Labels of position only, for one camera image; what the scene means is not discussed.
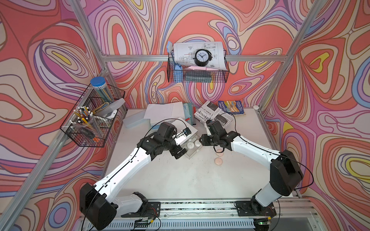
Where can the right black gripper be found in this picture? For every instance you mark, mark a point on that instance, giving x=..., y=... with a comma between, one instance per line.
x=204, y=140

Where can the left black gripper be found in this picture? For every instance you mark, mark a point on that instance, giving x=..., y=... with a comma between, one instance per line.
x=174, y=151

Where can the pink earphone case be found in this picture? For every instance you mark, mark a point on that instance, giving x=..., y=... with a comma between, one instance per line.
x=219, y=152
x=218, y=161

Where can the white three-drawer box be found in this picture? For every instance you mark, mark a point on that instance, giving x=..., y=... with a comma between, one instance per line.
x=181, y=124

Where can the white round earphone case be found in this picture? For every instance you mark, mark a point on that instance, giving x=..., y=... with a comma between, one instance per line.
x=197, y=143
x=190, y=145

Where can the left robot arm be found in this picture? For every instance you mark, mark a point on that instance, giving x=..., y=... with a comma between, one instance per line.
x=98, y=202

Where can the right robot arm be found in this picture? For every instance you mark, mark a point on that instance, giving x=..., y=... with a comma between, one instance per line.
x=285, y=172

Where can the folded newspaper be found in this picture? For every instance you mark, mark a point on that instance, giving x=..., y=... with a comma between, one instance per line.
x=209, y=111

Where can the teal books stack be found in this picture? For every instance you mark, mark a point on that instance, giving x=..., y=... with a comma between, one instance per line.
x=188, y=110

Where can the blue book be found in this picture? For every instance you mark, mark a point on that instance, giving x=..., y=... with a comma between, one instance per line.
x=232, y=107

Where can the white open notebook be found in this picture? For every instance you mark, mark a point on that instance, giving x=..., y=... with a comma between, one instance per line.
x=158, y=112

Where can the translucent plastic box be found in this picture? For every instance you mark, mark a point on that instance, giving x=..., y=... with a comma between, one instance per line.
x=135, y=117

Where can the black round clock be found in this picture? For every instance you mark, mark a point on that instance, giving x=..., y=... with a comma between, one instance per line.
x=202, y=57

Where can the white drawing sheet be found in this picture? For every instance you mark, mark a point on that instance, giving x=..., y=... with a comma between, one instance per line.
x=184, y=53

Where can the clear cup with pens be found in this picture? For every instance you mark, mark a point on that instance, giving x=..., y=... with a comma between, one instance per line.
x=83, y=119

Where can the blue lid pencil jar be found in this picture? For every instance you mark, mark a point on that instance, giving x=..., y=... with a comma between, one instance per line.
x=100, y=86

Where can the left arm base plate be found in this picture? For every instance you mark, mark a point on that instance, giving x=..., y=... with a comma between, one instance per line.
x=149, y=209

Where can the black wire wall basket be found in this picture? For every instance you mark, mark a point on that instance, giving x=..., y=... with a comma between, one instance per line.
x=177, y=73

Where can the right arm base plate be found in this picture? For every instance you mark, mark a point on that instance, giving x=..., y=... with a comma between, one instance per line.
x=252, y=208

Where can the black wire side basket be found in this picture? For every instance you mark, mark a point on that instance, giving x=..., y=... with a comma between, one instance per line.
x=92, y=100

